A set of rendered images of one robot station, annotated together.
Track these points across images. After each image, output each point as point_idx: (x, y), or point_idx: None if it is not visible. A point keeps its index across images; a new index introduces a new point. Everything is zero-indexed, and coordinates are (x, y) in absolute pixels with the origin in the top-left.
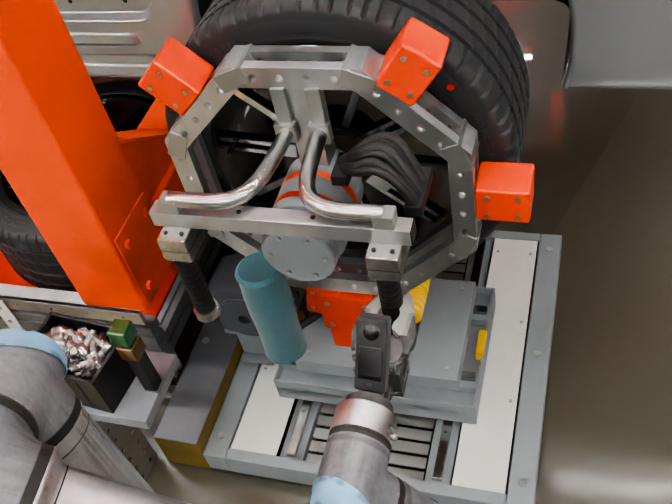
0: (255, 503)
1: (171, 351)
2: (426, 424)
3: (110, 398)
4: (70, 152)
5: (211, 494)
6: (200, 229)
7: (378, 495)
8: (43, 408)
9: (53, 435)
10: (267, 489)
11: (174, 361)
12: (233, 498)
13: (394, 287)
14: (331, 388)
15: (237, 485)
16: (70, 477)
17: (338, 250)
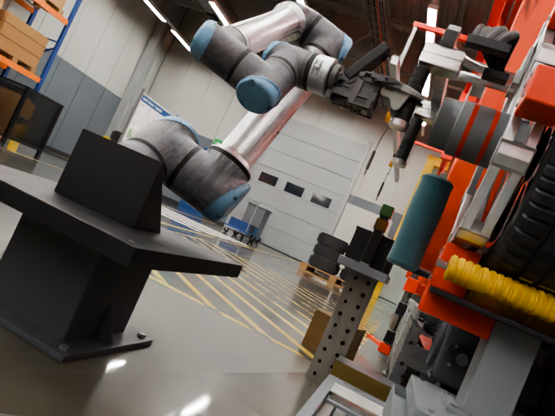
0: (292, 395)
1: (405, 362)
2: None
3: (352, 248)
4: None
5: (301, 388)
6: (434, 111)
7: (282, 49)
8: (320, 31)
9: (311, 42)
10: (303, 404)
11: (383, 274)
12: (297, 392)
13: (416, 68)
14: (392, 394)
15: (307, 397)
16: (293, 11)
17: (447, 115)
